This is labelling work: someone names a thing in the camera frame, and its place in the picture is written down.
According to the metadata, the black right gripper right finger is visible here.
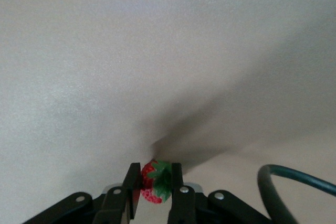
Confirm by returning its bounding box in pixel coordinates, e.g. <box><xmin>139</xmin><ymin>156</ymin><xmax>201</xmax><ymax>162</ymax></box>
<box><xmin>167</xmin><ymin>163</ymin><xmax>275</xmax><ymax>224</ymax></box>

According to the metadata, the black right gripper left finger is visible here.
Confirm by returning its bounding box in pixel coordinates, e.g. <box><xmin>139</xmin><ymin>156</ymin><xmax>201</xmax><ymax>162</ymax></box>
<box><xmin>22</xmin><ymin>163</ymin><xmax>142</xmax><ymax>224</ymax></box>

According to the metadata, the dark right arm cable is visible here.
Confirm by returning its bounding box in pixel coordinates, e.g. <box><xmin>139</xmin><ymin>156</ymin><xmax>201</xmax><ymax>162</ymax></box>
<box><xmin>257</xmin><ymin>164</ymin><xmax>336</xmax><ymax>224</ymax></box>

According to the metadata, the red strawberry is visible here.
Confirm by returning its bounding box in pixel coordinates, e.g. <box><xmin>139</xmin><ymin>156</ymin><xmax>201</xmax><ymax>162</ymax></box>
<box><xmin>140</xmin><ymin>158</ymin><xmax>174</xmax><ymax>204</ymax></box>

